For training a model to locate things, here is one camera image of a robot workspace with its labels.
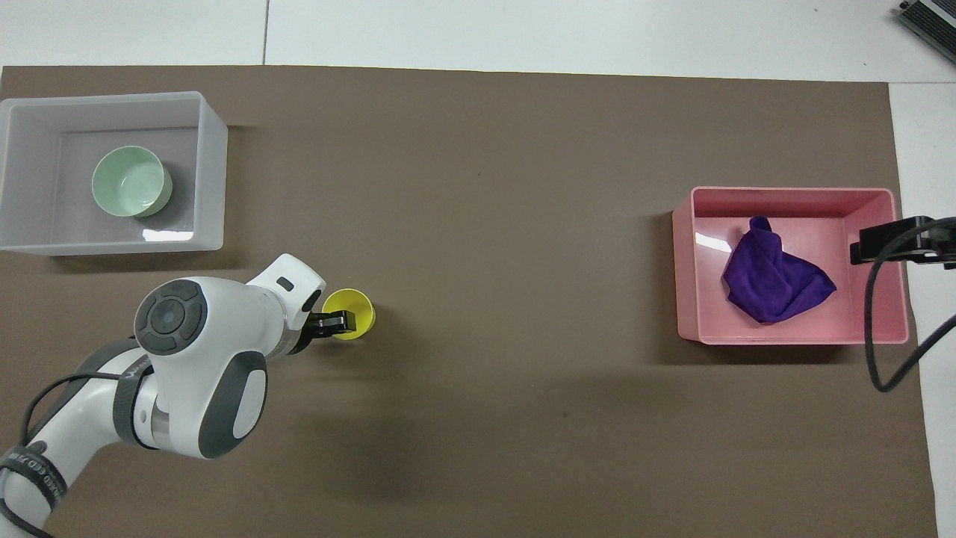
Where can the light green bowl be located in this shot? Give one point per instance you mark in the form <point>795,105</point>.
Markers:
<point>128,183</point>

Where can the purple cloth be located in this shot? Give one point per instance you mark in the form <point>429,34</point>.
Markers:
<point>773,280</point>

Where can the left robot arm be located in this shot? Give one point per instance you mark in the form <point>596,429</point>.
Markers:
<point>202,351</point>

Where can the pink plastic box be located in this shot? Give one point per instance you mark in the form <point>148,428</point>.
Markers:
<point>792,334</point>

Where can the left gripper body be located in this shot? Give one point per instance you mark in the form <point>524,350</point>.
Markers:
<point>309,335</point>

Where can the grey ribbed device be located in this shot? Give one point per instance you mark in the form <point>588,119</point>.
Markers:
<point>933,19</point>

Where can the translucent grey plastic box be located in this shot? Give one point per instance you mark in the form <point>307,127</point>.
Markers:
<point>213,172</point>

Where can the yellow cup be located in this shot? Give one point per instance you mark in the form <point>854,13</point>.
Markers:
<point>357,302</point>

